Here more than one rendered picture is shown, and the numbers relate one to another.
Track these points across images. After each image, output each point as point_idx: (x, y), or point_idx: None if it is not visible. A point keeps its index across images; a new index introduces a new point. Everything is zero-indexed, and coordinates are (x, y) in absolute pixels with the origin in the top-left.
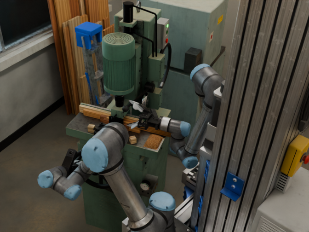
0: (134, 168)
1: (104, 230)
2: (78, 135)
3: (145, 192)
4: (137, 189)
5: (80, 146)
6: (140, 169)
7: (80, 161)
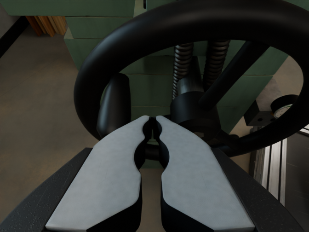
0: (253, 72)
1: (151, 170)
2: (57, 2)
3: (265, 119)
4: (234, 116)
5: (77, 48)
6: (275, 69)
7: (151, 121)
